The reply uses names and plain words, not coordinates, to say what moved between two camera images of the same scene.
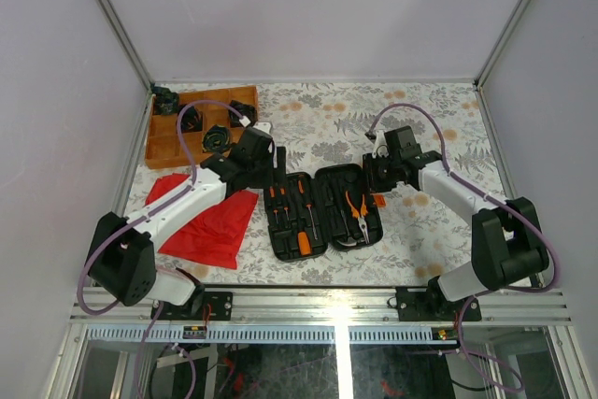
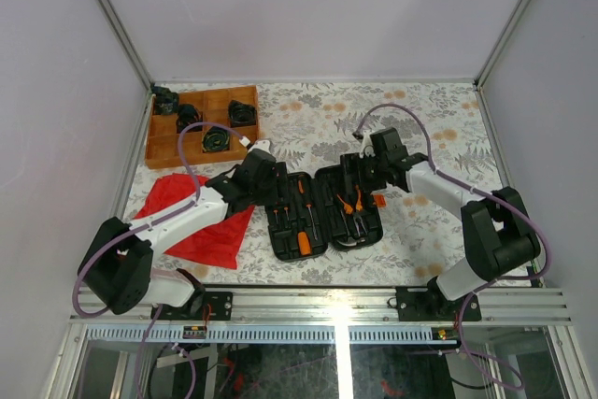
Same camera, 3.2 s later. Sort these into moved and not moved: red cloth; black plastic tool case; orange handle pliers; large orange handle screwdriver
Moved: orange handle pliers
Not moved: black plastic tool case; red cloth; large orange handle screwdriver
